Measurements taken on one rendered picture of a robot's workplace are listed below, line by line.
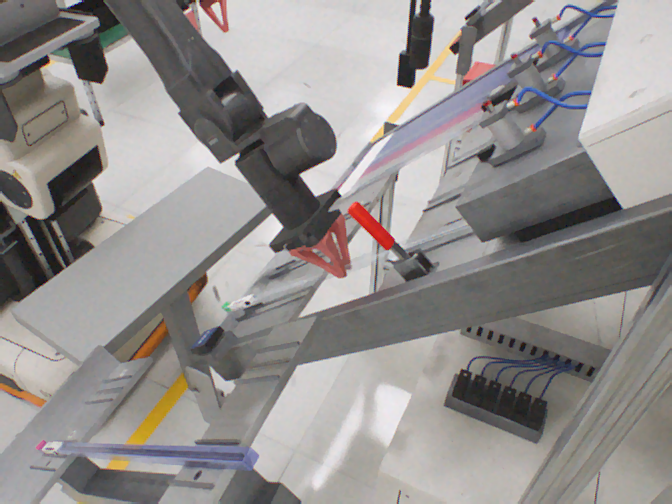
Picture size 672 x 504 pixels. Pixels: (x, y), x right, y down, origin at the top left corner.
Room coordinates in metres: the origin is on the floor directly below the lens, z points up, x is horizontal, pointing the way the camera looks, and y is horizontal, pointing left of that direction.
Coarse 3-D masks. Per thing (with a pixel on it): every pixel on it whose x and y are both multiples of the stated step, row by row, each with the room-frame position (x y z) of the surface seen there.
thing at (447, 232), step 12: (444, 228) 0.45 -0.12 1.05; (456, 228) 0.44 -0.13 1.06; (468, 228) 0.43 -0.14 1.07; (408, 240) 0.47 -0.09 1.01; (420, 240) 0.45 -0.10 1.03; (432, 240) 0.45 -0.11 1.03; (444, 240) 0.44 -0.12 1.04; (372, 252) 0.49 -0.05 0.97; (384, 252) 0.47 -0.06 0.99; (348, 264) 0.49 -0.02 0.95; (360, 264) 0.48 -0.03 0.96; (312, 276) 0.52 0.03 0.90; (324, 276) 0.51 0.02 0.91; (276, 288) 0.55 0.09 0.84; (288, 288) 0.53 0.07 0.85; (252, 300) 0.56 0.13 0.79; (264, 300) 0.55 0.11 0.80; (228, 312) 0.59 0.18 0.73
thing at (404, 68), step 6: (402, 54) 0.66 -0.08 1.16; (408, 54) 0.66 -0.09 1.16; (402, 60) 0.66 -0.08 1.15; (408, 60) 0.65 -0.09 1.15; (402, 66) 0.66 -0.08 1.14; (408, 66) 0.65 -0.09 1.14; (402, 72) 0.66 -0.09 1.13; (408, 72) 0.65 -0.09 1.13; (414, 72) 0.65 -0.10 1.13; (402, 78) 0.66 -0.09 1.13; (408, 78) 0.65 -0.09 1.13; (414, 78) 0.66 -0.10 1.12; (402, 84) 0.65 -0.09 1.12; (408, 84) 0.65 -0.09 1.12
